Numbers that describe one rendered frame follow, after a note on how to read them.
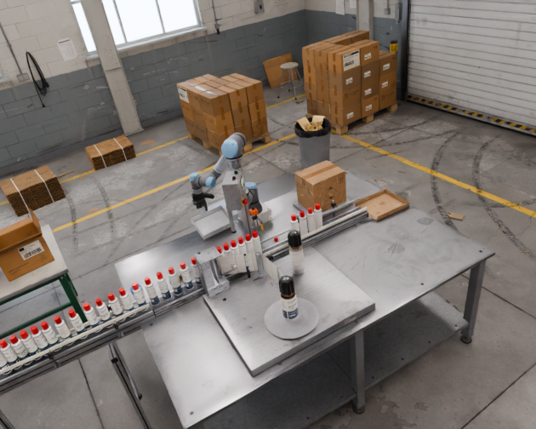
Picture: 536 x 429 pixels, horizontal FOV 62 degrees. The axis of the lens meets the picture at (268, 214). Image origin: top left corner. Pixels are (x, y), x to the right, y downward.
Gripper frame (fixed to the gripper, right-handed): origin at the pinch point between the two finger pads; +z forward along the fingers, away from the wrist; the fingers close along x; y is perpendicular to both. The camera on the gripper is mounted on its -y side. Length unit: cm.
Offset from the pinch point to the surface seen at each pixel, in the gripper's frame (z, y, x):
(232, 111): 29, -150, -257
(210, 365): 9, 56, 125
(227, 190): -51, 4, 66
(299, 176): -19, -67, 34
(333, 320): 4, -12, 144
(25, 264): 6, 132, -42
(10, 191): 60, 146, -319
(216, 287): -1, 30, 83
